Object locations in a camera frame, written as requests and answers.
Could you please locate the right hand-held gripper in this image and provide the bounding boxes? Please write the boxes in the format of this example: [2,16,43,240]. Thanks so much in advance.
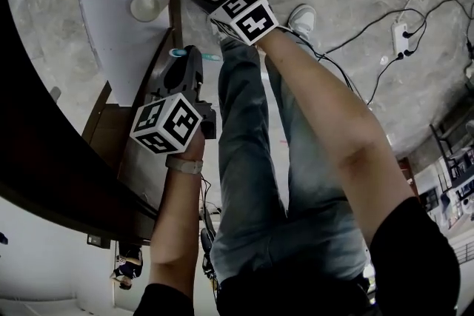
[189,0,280,47]

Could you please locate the person's left forearm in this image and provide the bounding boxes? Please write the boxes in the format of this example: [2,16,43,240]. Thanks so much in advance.
[147,129,207,301]

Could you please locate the white drawer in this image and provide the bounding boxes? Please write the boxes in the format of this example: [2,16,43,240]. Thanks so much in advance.
[72,0,176,107]

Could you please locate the black metal rack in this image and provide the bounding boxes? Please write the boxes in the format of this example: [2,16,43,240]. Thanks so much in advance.
[429,121,474,198]

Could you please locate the teal toothbrush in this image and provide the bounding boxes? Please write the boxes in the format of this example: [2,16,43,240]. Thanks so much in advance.
[168,47,223,63]

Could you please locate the pale green cup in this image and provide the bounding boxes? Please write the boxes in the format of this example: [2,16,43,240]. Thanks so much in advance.
[129,0,172,24]

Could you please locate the person's right forearm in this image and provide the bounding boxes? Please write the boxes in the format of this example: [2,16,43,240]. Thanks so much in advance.
[255,25,420,246]

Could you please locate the person's black shirt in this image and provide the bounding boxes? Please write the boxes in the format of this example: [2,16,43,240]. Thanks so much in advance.
[133,195,462,316]

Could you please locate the person's right shoe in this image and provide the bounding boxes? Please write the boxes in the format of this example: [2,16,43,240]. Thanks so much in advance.
[287,3,318,40]

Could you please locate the black plugged floor cables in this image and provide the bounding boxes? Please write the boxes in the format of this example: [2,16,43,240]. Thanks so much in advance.
[321,0,474,107]

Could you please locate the black-topped sink vanity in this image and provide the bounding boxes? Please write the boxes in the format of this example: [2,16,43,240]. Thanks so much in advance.
[0,0,184,247]

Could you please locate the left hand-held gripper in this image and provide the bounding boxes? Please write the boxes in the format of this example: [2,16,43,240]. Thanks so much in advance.
[129,45,218,156]

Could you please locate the white power strip with plugs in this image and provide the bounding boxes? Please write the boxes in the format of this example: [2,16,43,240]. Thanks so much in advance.
[391,21,410,55]

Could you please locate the beige wristband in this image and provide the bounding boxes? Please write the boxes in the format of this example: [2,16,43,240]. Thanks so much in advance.
[165,155,205,175]

